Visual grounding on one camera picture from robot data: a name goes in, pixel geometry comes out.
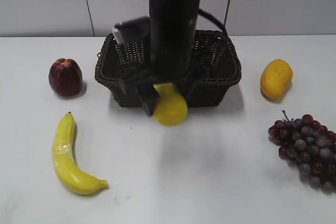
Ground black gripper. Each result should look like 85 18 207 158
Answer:
120 50 210 116

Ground yellow lemon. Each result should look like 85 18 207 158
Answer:
153 83 188 127

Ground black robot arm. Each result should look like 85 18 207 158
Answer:
114 0 241 115

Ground black wicker basket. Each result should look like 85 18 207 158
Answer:
95 30 242 108

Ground dark red apple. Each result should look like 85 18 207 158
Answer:
48 58 82 97

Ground orange yellow mango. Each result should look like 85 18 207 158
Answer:
260 59 293 100

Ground yellow banana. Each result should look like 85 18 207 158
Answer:
52 112 109 195

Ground purple grape bunch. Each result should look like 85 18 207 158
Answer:
268 110 335 194

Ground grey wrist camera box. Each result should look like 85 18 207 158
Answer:
112 16 150 45

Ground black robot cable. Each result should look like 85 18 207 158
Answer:
197 8 227 36

